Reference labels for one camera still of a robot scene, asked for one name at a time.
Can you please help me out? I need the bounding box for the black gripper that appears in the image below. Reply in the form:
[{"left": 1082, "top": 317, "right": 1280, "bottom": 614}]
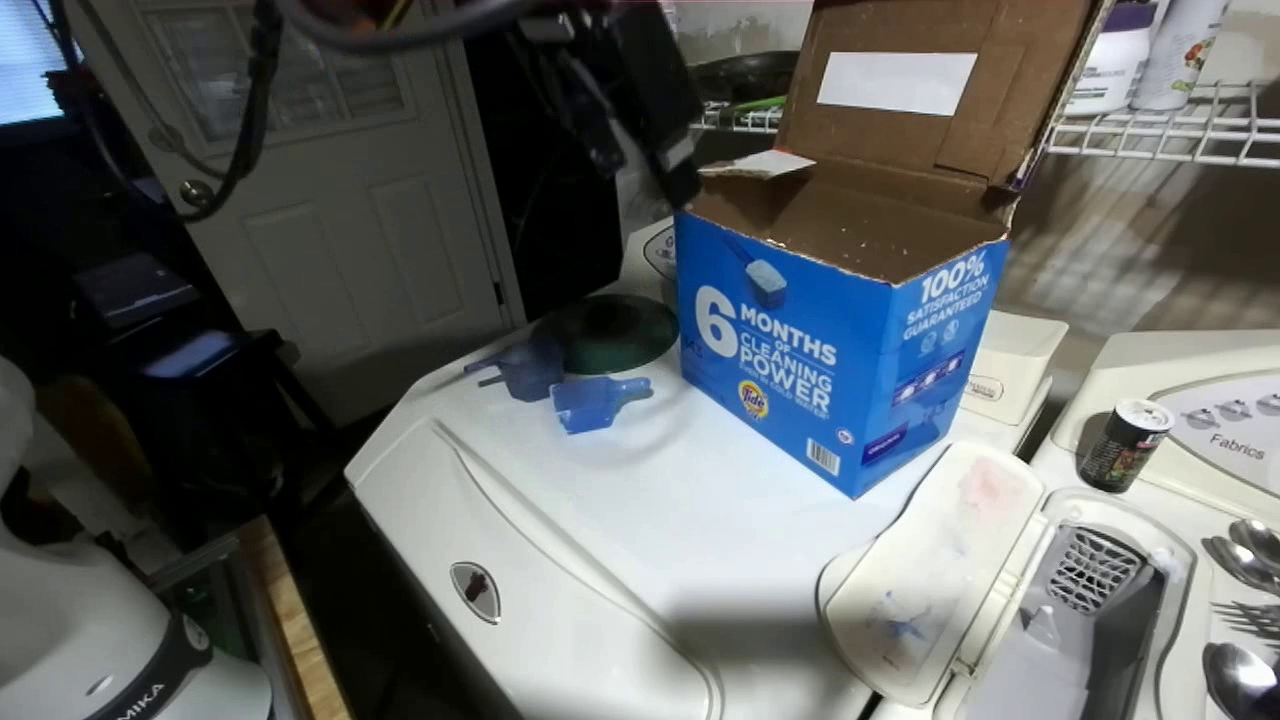
[{"left": 571, "top": 0, "right": 709, "bottom": 206}]

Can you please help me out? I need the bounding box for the blue cleaning powder box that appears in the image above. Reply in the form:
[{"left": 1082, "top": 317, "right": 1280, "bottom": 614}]
[{"left": 671, "top": 0, "right": 1105, "bottom": 504}]

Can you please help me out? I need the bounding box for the green round lid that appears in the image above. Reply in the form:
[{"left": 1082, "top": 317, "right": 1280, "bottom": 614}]
[{"left": 553, "top": 293, "right": 679, "bottom": 379}]

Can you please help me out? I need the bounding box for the white jar purple lid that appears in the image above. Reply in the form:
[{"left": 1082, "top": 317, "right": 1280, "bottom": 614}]
[{"left": 1069, "top": 0, "right": 1162, "bottom": 118}]

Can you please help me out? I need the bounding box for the black frying pan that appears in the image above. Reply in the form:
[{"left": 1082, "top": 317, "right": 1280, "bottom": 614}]
[{"left": 691, "top": 49, "right": 805, "bottom": 112}]

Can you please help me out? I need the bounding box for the white flat pad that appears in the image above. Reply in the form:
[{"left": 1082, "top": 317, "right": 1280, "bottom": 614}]
[{"left": 958, "top": 310, "right": 1072, "bottom": 457}]

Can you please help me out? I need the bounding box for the white washing machine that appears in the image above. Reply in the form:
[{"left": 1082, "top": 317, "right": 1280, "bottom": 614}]
[{"left": 342, "top": 216, "right": 1280, "bottom": 720}]

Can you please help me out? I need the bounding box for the white spray can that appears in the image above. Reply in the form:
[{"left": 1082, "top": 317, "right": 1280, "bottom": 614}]
[{"left": 1129, "top": 0, "right": 1235, "bottom": 115}]

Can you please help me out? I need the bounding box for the small dark can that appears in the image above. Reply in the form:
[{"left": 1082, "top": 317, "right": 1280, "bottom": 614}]
[{"left": 1076, "top": 395, "right": 1178, "bottom": 496}]

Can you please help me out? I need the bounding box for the wooden base board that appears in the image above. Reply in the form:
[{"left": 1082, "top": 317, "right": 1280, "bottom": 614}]
[{"left": 240, "top": 515, "right": 354, "bottom": 720}]

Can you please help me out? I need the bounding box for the grey dispenser tray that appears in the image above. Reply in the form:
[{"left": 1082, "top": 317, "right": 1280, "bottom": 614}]
[{"left": 951, "top": 490, "right": 1201, "bottom": 720}]

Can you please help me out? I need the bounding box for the metal spoon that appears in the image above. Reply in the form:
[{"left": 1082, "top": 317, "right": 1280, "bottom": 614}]
[
  {"left": 1195, "top": 635, "right": 1280, "bottom": 720},
  {"left": 1226, "top": 513, "right": 1280, "bottom": 564},
  {"left": 1195, "top": 532, "right": 1280, "bottom": 601}
]

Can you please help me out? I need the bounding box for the metal fork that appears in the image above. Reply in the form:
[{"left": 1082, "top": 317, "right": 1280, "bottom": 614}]
[{"left": 1210, "top": 595, "right": 1280, "bottom": 648}]

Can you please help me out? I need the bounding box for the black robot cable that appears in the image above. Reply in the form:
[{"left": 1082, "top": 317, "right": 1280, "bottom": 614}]
[{"left": 53, "top": 0, "right": 291, "bottom": 222}]

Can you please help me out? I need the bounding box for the white wire shelf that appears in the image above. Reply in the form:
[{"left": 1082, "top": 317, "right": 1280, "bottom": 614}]
[{"left": 1036, "top": 74, "right": 1280, "bottom": 171}]

